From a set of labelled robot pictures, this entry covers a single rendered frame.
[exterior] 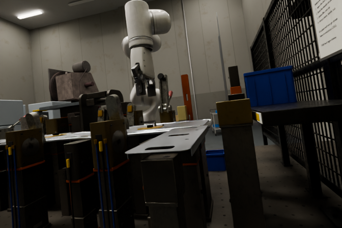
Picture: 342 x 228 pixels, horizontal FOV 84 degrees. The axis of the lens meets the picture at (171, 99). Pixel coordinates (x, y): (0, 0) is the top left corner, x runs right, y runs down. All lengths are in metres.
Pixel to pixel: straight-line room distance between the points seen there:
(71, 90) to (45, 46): 6.66
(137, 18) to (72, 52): 10.39
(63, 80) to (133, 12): 5.44
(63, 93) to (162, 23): 5.48
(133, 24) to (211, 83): 7.75
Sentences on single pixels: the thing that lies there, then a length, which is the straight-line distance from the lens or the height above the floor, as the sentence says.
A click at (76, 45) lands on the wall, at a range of 10.98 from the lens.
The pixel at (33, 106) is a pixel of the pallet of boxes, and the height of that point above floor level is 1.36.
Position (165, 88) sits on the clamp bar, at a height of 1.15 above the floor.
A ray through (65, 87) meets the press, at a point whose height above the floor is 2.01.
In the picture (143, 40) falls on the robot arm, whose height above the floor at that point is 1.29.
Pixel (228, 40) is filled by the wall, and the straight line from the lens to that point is 8.78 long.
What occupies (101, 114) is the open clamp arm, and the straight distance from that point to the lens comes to 0.97.
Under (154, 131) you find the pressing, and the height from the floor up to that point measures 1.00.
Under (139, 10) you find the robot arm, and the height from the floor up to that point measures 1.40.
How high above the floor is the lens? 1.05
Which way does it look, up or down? 3 degrees up
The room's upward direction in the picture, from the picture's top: 7 degrees counter-clockwise
